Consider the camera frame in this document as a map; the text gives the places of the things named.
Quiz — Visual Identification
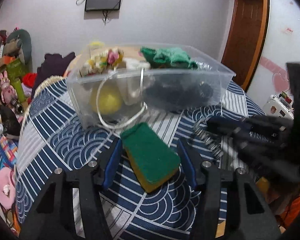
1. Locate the bagged grey knit item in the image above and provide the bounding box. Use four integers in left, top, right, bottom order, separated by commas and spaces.
143, 81, 213, 112

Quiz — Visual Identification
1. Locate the yellow green sponge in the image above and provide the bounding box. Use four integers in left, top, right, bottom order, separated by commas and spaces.
120, 122, 180, 193

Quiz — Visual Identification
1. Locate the green knitted cloth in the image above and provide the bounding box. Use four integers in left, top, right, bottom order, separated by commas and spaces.
140, 47, 198, 70

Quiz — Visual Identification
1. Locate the white drawstring pouch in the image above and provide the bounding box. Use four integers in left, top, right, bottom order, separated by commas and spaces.
97, 58, 151, 130

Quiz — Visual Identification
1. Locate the floral fabric scrunchie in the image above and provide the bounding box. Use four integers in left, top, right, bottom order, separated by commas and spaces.
79, 48, 124, 77

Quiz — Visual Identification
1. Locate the white suitcase with stickers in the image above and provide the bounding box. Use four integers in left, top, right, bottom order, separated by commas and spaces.
262, 92, 294, 120

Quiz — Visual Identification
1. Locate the pink plush toy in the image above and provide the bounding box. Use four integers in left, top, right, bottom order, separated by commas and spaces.
0, 167, 16, 210

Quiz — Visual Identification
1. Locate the blue white patterned tablecloth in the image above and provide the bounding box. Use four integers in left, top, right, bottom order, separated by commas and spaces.
16, 81, 263, 239

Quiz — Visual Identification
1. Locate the colourful patterned book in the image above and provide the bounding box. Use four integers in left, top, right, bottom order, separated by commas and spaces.
0, 135, 18, 168

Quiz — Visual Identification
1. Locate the yellow felt ball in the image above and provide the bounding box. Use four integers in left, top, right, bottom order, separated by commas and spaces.
89, 85, 123, 115

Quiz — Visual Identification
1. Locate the clear plastic storage box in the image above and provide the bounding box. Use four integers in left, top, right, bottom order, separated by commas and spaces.
66, 44, 235, 128

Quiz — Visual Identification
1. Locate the pink bunny toy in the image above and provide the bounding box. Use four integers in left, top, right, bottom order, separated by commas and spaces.
0, 70, 17, 105

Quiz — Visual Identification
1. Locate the red fabric item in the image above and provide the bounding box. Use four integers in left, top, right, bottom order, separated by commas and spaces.
22, 73, 37, 88

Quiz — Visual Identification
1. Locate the yellow fluffy cushion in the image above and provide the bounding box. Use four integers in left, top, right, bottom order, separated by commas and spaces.
89, 41, 104, 49

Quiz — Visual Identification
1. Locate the dark purple garment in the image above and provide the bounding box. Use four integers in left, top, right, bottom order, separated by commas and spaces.
31, 52, 76, 98

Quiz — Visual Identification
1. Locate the green cardboard box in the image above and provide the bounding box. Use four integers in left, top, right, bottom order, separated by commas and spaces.
0, 58, 29, 93

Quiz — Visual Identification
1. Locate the brown wooden door frame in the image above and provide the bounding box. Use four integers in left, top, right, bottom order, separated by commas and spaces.
222, 0, 270, 91

